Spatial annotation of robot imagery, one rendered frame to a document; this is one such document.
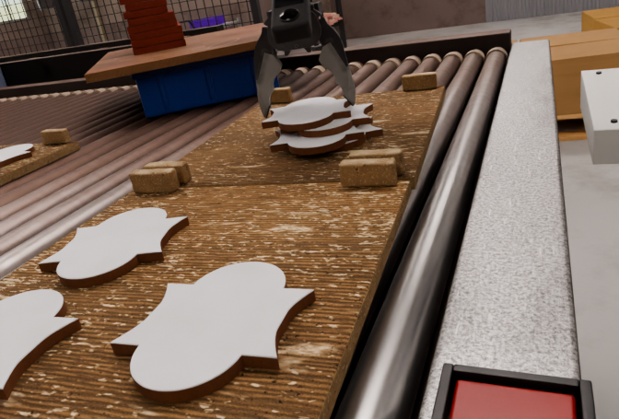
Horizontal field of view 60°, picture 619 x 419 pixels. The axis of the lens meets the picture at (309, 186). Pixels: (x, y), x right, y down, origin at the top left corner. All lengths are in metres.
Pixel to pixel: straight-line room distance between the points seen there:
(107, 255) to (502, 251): 0.34
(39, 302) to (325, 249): 0.23
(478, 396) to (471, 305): 0.10
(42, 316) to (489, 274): 0.34
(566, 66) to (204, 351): 3.16
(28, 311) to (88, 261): 0.07
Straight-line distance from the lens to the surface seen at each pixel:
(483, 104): 0.89
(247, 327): 0.36
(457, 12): 9.27
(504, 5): 9.17
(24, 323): 0.46
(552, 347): 0.37
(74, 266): 0.52
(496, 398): 0.32
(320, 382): 0.32
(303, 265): 0.43
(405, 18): 9.42
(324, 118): 0.70
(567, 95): 3.44
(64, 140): 1.08
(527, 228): 0.50
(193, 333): 0.37
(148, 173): 0.67
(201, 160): 0.76
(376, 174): 0.55
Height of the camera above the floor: 1.15
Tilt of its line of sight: 21 degrees down
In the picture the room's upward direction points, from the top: 10 degrees counter-clockwise
